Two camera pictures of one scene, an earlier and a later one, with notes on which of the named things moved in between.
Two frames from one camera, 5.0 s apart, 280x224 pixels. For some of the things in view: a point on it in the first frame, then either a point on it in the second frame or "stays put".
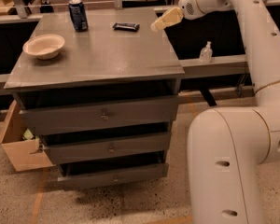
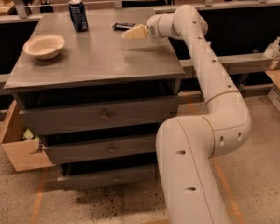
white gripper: [188, 3] → [152, 27]
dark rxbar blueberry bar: [124, 26] stays put
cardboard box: [23, 153] stays put
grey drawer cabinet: [101, 91] stays put
